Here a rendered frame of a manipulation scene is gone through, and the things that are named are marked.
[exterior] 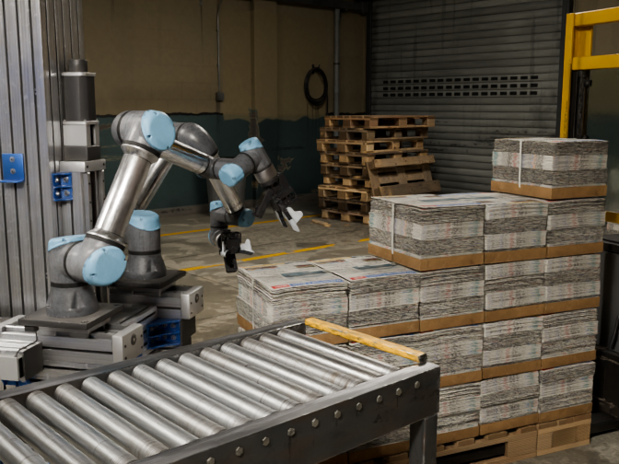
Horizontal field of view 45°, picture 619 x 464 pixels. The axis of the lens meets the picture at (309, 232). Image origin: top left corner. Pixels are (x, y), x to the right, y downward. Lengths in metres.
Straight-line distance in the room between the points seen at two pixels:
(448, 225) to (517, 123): 7.45
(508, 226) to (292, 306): 0.92
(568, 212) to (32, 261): 2.00
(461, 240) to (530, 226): 0.32
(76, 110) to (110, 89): 6.96
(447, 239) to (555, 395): 0.88
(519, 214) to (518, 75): 7.31
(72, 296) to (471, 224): 1.44
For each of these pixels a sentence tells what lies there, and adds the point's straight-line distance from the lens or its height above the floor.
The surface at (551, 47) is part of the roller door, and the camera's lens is 9.98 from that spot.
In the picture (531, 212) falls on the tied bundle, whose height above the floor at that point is 1.02.
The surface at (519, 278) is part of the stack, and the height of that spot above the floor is 0.76.
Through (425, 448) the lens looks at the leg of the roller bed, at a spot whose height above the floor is 0.60.
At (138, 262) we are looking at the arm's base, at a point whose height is 0.88.
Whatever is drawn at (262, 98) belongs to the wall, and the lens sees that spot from 10.60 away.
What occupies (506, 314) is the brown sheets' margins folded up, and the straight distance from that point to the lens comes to 3.01.
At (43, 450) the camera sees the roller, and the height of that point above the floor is 0.78.
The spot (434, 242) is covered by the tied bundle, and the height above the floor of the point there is 0.94.
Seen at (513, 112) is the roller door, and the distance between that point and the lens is 10.23.
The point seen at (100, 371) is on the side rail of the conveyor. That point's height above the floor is 0.80.
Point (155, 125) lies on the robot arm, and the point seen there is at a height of 1.37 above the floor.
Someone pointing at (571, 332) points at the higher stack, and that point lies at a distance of 3.26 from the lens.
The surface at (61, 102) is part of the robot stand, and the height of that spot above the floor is 1.44.
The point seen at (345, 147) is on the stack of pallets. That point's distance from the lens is 9.15.
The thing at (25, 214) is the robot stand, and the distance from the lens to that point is 2.54.
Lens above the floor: 1.43
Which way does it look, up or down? 10 degrees down
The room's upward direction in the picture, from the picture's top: straight up
